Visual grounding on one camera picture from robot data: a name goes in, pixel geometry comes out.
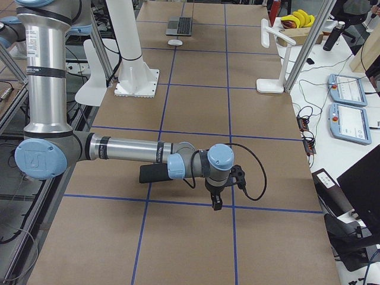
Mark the black monitor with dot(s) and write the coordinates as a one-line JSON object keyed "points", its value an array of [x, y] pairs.
{"points": [[360, 184]]}

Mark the black water bottle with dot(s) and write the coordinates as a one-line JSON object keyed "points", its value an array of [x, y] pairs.
{"points": [[334, 35]]}

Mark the lower blue teach pendant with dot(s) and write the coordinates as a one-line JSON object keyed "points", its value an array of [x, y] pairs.
{"points": [[349, 123]]}

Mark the cardboard box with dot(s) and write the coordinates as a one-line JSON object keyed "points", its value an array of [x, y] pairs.
{"points": [[299, 35]]}

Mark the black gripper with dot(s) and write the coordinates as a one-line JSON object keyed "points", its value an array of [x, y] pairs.
{"points": [[214, 190]]}

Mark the small orange circuit board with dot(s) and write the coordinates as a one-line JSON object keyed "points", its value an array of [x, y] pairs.
{"points": [[307, 136]]}

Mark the black mouse pad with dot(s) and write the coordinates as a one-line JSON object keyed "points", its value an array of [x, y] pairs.
{"points": [[154, 173]]}

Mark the white desk lamp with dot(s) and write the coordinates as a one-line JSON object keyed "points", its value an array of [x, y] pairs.
{"points": [[270, 69]]}

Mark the aluminium frame post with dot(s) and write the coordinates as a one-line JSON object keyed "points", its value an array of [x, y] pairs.
{"points": [[324, 12]]}

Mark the grey laptop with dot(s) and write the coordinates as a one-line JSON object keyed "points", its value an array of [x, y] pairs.
{"points": [[179, 26]]}

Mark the yellow bananas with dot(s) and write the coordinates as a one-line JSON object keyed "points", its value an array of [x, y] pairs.
{"points": [[298, 19]]}

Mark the upper blue teach pendant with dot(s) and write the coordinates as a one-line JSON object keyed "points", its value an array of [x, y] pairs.
{"points": [[347, 90]]}

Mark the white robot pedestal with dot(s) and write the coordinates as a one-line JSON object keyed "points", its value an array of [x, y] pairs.
{"points": [[135, 77]]}

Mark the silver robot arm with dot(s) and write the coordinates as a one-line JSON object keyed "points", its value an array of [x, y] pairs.
{"points": [[51, 145]]}

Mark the white computer mouse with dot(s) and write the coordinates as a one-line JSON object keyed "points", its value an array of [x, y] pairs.
{"points": [[175, 42]]}

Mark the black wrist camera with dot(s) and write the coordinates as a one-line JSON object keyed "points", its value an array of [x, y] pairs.
{"points": [[238, 177]]}

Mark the blue teach pendant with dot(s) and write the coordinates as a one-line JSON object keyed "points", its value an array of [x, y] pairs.
{"points": [[349, 123], [347, 90]]}

